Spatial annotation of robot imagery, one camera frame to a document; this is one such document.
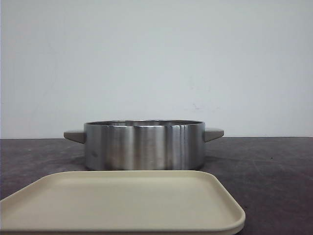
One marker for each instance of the stainless steel pot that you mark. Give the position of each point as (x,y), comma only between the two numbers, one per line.
(144,144)

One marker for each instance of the cream plastic tray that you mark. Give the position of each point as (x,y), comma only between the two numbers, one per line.
(123,202)

